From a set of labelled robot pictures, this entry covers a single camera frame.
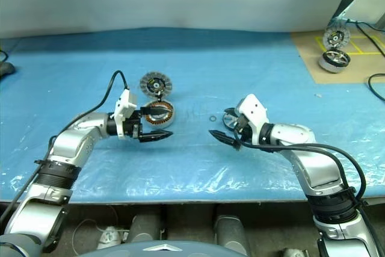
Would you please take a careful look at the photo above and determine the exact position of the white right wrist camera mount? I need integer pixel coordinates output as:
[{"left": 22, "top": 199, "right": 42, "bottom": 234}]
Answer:
[{"left": 236, "top": 94, "right": 269, "bottom": 146}]

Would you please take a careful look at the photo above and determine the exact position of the dark rounded leg shape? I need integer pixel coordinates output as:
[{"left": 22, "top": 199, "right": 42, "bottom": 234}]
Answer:
[
  {"left": 215, "top": 213, "right": 252, "bottom": 257},
  {"left": 131, "top": 214, "right": 163, "bottom": 243}
]

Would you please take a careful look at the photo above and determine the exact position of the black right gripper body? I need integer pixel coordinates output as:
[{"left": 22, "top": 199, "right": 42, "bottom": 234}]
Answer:
[{"left": 233, "top": 115, "right": 253, "bottom": 145}]

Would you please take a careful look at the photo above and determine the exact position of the grey robot torso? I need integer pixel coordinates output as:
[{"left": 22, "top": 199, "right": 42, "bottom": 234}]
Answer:
[{"left": 75, "top": 240, "right": 241, "bottom": 257}]

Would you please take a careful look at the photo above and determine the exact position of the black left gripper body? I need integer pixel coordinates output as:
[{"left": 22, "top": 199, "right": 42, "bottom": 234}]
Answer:
[{"left": 122, "top": 110, "right": 146, "bottom": 142}]

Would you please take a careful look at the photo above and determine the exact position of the black handheld controller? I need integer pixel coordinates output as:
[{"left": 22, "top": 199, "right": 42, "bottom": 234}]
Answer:
[{"left": 0, "top": 49, "right": 16, "bottom": 79}]

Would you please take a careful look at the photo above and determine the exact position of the white shoe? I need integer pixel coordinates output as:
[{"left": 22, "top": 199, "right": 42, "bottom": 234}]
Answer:
[{"left": 96, "top": 226, "right": 130, "bottom": 250}]

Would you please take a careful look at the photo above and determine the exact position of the blue foam table mat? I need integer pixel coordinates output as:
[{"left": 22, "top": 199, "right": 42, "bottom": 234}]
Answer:
[{"left": 0, "top": 28, "right": 385, "bottom": 203}]

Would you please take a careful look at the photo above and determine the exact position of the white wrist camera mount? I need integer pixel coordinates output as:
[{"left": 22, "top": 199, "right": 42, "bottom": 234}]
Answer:
[
  {"left": 113, "top": 88, "right": 139, "bottom": 140},
  {"left": 236, "top": 94, "right": 269, "bottom": 146}
]

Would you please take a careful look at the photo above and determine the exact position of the brown cardboard sheet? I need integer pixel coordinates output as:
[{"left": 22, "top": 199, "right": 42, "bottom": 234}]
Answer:
[{"left": 290, "top": 29, "right": 385, "bottom": 85}]

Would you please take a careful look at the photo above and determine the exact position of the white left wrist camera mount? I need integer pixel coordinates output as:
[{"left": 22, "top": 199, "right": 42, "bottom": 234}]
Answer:
[{"left": 113, "top": 88, "right": 139, "bottom": 140}]

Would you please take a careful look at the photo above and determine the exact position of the black cable by white panel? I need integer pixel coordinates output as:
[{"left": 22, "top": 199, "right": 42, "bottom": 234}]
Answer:
[{"left": 345, "top": 19, "right": 385, "bottom": 51}]

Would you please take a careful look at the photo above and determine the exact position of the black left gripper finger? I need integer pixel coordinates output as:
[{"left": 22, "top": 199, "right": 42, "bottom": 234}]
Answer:
[
  {"left": 138, "top": 130, "right": 174, "bottom": 143},
  {"left": 140, "top": 107, "right": 169, "bottom": 117}
]

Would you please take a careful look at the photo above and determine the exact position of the black looped cable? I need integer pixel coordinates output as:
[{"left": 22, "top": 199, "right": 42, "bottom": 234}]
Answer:
[{"left": 367, "top": 73, "right": 385, "bottom": 101}]

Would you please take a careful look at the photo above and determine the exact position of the motor stator with copper windings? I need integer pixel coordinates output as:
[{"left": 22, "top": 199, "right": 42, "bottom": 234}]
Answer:
[{"left": 141, "top": 100, "right": 176, "bottom": 128}]

